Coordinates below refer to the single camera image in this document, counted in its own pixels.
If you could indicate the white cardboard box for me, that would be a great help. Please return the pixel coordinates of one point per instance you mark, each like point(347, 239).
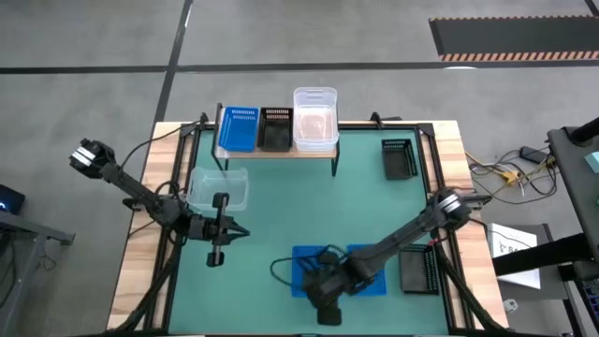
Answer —
point(503, 236)

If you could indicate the black metal beam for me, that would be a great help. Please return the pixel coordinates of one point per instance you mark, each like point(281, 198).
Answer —
point(538, 255)

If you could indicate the black power adapter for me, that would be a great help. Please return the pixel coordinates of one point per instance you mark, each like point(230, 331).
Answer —
point(533, 154)

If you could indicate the wooden shelf with black frame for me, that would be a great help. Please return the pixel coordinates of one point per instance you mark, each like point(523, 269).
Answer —
point(276, 155)

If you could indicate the grey metal table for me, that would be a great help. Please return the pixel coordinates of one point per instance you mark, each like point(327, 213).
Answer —
point(28, 227)

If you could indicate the black metal table frame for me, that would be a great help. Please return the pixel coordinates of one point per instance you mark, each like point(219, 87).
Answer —
point(374, 125)

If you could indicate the black equipment stand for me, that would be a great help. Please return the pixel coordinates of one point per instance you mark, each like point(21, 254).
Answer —
point(571, 159)

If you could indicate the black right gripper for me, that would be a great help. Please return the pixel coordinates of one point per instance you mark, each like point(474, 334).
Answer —
point(327, 285)

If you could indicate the black hazard-striped floor mat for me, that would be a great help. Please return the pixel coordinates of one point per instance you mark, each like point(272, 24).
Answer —
point(515, 35)

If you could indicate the black monitor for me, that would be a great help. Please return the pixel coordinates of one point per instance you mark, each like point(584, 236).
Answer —
point(11, 199)

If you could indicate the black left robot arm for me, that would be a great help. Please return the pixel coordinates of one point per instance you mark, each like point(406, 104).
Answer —
point(135, 189)

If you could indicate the panel with coloured buttons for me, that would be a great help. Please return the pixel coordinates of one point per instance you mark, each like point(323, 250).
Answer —
point(592, 299)

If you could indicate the small white plug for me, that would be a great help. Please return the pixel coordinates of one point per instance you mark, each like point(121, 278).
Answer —
point(510, 306)

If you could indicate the black plastic basket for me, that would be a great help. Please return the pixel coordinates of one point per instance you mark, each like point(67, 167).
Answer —
point(416, 276)
point(398, 159)
point(275, 136)

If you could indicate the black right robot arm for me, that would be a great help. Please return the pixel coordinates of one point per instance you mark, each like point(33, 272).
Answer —
point(402, 234)

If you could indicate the teal block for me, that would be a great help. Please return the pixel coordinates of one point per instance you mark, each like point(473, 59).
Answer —
point(593, 163)

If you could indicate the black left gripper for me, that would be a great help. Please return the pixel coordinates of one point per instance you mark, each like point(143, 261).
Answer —
point(210, 229)

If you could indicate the green table mat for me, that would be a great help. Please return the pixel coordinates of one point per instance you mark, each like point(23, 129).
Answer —
point(281, 210)

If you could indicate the blue plastic basket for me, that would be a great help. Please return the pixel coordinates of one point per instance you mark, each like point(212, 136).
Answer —
point(238, 131)
point(297, 253)
point(380, 285)

